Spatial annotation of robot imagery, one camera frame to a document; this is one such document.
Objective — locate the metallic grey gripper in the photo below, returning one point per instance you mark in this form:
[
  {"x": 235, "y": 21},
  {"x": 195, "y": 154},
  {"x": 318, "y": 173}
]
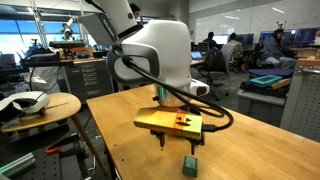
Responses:
[{"x": 171, "y": 98}]

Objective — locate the green block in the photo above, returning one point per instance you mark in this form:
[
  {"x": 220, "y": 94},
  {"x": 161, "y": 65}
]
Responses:
[{"x": 190, "y": 166}]

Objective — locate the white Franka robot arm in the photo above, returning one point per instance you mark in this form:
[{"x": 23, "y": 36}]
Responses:
[{"x": 166, "y": 50}]

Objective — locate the wooden office desk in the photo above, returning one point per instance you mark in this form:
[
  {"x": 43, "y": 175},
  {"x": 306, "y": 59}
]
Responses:
[{"x": 197, "y": 62}]

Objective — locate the grey black office chair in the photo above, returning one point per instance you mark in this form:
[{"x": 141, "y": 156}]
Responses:
[{"x": 218, "y": 63}]

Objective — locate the grey storage bin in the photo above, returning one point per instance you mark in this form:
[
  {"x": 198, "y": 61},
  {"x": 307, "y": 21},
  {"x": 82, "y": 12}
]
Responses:
[{"x": 260, "y": 106}]

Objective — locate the open laptop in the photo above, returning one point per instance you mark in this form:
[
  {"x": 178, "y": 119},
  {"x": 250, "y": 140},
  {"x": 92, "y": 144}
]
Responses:
[{"x": 196, "y": 55}]

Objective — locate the black fabric bundle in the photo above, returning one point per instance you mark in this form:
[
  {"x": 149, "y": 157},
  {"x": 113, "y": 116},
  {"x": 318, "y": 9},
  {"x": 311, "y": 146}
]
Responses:
[{"x": 256, "y": 89}]

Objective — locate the seated person dark top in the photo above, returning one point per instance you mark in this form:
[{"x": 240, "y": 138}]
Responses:
[{"x": 209, "y": 41}]

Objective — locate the teal tray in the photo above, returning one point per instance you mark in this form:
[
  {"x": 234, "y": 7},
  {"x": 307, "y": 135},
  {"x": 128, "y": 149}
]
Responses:
[{"x": 266, "y": 80}]

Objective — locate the black drawer cabinet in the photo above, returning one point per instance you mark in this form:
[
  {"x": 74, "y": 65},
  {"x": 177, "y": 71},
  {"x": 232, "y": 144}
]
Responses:
[{"x": 86, "y": 80}]

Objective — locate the seated person light shirt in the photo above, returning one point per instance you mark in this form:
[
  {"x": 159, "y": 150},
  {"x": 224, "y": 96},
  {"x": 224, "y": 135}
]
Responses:
[{"x": 236, "y": 48}]

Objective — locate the computer monitor bright white screen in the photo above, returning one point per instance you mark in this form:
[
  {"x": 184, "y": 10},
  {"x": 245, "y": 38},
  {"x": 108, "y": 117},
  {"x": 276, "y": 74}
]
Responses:
[{"x": 220, "y": 39}]

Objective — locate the blue folded cushion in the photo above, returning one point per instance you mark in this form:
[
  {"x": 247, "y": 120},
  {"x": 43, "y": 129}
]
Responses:
[{"x": 270, "y": 72}]

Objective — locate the round wooden side table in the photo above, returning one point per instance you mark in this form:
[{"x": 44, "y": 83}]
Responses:
[{"x": 63, "y": 106}]

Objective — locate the wooden plank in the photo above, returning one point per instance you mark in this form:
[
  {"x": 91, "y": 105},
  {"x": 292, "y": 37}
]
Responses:
[{"x": 281, "y": 83}]

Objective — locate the dark computer monitor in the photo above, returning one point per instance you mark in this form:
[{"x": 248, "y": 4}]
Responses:
[{"x": 245, "y": 38}]

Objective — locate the dark perforated breadboard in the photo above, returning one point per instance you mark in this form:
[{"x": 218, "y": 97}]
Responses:
[{"x": 50, "y": 166}]

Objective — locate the seated person grey hoodie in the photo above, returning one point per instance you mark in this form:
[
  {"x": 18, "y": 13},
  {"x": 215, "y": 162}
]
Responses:
[{"x": 273, "y": 51}]

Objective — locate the grey perforated metal cabinet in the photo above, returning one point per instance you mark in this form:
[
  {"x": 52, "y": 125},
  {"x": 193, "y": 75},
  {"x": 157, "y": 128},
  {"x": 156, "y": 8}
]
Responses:
[{"x": 305, "y": 103}]

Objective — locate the computer monitor blue screen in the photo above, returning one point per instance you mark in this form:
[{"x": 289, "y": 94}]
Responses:
[
  {"x": 265, "y": 36},
  {"x": 307, "y": 36}
]

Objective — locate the grey softbox light panel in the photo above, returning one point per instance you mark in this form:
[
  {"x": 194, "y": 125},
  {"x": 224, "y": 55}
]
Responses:
[{"x": 95, "y": 28}]

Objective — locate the white cloth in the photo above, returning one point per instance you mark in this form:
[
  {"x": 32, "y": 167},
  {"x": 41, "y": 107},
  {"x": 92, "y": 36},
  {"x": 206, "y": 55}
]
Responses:
[{"x": 46, "y": 78}]

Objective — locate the white headset device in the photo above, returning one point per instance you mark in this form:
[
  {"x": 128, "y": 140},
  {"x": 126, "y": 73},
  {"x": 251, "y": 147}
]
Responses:
[{"x": 30, "y": 99}]

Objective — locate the aluminium extrusion bar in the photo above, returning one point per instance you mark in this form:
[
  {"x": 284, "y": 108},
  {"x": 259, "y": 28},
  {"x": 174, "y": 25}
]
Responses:
[{"x": 16, "y": 165}]

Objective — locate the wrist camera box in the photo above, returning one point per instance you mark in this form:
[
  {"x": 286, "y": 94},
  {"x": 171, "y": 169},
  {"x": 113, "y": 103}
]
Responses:
[{"x": 160, "y": 120}]

